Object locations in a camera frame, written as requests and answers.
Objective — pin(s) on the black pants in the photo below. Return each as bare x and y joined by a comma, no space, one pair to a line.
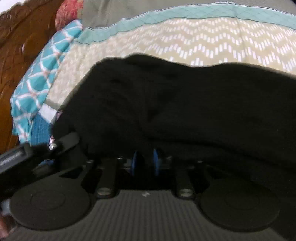
225,138

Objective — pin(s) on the person's left hand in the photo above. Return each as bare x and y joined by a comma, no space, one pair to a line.
4,227

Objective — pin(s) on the carved brown wooden headboard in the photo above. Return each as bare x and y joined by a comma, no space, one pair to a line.
25,30

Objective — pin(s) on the patterned teal beige bedsheet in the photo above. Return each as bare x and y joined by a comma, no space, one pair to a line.
192,34

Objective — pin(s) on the red floral quilt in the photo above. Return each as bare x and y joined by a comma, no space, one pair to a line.
69,10

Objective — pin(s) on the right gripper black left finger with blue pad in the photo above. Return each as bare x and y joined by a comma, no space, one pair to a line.
134,162

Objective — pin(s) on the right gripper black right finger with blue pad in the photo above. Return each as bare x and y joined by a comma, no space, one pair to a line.
156,161

